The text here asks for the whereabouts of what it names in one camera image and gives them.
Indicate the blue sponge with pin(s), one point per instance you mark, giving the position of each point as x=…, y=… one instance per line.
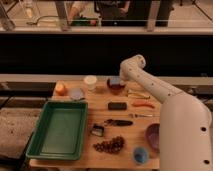
x=114, y=81

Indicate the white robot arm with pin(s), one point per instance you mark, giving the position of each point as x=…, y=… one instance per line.
x=184, y=134

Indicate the red bowl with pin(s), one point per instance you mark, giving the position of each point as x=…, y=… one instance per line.
x=117, y=89

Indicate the purple bowl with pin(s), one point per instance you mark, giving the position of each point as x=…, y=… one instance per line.
x=152, y=136

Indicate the white cup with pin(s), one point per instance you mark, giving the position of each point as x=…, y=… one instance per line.
x=90, y=82

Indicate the black rectangular block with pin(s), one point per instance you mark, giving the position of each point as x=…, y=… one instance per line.
x=117, y=106

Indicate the yellow banana peeler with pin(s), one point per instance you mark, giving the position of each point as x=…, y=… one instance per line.
x=136, y=94

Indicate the orange carrot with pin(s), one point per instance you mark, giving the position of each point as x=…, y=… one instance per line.
x=143, y=104

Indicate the silver fork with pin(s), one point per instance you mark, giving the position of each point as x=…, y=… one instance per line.
x=139, y=115

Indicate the wooden table board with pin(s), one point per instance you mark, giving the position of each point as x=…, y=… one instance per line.
x=134, y=135

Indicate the small black metal clip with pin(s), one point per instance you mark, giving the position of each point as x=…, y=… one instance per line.
x=97, y=130

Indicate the orange fruit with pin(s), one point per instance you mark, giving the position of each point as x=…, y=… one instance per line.
x=60, y=89

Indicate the bunch of dark grapes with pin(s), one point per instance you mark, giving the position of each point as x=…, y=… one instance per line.
x=113, y=146

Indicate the green plastic tray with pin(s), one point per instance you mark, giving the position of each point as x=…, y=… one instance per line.
x=59, y=132

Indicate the blue cup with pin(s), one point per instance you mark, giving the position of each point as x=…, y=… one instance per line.
x=140, y=155

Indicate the person in background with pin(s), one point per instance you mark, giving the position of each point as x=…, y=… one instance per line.
x=109, y=9

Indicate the black handled knife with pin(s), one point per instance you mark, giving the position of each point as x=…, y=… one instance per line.
x=120, y=123

